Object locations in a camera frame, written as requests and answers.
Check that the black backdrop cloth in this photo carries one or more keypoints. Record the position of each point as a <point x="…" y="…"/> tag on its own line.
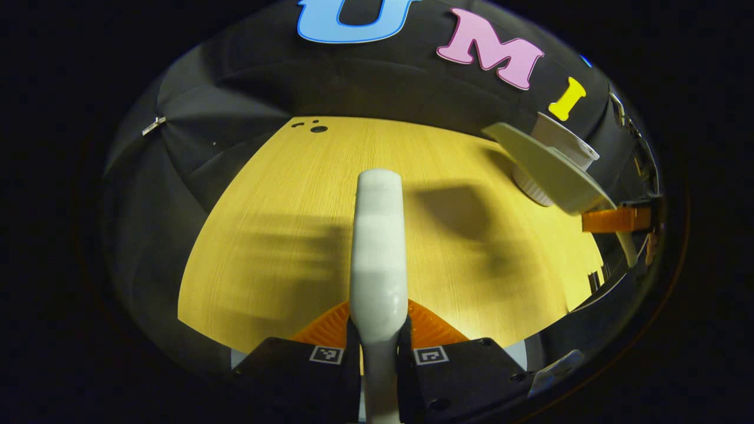
<point x="365" y="82"/>

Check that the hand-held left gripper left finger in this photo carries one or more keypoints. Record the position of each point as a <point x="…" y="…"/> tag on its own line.
<point x="353" y="383"/>

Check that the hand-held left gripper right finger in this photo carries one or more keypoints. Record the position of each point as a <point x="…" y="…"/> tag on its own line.
<point x="403" y="383"/>

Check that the silver metal clip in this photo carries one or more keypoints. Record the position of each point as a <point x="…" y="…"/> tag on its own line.
<point x="154" y="125"/>
<point x="618" y="109"/>

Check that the white ribbed garbage bin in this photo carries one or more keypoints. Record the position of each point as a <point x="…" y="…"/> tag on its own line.
<point x="568" y="144"/>

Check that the black desk edge bracket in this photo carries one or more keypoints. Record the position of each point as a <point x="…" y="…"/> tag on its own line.
<point x="597" y="281"/>

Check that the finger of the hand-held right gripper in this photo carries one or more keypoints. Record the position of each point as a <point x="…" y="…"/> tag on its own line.
<point x="612" y="219"/>

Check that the white dustpan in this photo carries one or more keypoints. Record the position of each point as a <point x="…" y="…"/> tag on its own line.
<point x="554" y="171"/>

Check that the wooden desktop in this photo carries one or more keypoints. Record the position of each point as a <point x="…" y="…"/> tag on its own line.
<point x="283" y="206"/>

